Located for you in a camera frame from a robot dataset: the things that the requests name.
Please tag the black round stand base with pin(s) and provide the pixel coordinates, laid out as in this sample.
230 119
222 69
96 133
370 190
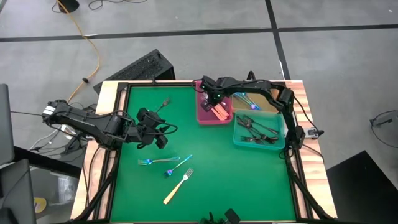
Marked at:
69 4

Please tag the black metal fork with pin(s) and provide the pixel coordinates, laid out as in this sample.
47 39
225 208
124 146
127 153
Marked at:
255 129
164 102
258 134
245 124
264 126
248 139

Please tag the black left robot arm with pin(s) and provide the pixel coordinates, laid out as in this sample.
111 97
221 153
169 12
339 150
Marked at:
87 121

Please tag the yellow round sticker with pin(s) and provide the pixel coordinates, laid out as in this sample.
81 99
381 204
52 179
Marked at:
39 205

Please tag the black table frame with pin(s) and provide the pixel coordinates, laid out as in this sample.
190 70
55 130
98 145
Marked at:
297 193

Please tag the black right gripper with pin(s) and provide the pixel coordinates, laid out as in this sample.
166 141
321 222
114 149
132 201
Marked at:
214 90

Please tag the small grey device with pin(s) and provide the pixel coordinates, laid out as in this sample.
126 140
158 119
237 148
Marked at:
379 122

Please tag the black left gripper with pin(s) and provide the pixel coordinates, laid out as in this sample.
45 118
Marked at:
146 127

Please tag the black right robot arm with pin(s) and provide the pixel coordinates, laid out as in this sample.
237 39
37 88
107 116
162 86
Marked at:
280 93

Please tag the teal plastic bin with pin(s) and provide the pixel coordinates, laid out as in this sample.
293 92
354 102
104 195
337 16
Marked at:
280 118

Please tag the large black box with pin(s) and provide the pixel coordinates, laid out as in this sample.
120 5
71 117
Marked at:
367 193

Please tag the grey flat panel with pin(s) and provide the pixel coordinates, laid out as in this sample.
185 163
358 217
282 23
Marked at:
15 193
6 124

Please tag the pink plastic bin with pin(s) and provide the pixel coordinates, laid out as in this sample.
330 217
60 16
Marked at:
202 119

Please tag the black computer case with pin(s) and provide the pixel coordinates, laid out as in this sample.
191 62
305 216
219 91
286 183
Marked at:
143 67

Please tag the iridescent rainbow fork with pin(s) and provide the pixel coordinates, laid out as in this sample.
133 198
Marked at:
242 99
161 160
253 105
247 101
183 160
250 102

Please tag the green table mat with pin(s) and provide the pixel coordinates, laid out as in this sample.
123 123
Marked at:
202 193

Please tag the black rounded object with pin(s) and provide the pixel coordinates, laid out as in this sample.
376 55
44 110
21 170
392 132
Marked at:
231 216

